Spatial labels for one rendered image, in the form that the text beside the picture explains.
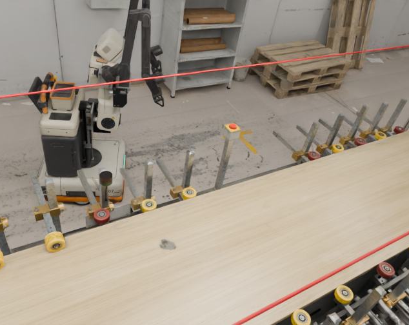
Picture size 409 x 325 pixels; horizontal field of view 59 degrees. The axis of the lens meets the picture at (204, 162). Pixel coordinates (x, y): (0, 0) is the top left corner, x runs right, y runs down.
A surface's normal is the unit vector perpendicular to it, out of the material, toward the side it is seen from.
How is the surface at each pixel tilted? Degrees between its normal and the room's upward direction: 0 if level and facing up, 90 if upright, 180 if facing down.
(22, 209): 0
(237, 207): 0
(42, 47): 90
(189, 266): 0
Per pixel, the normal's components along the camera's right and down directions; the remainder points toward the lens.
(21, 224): 0.15, -0.76
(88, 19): 0.50, 0.62
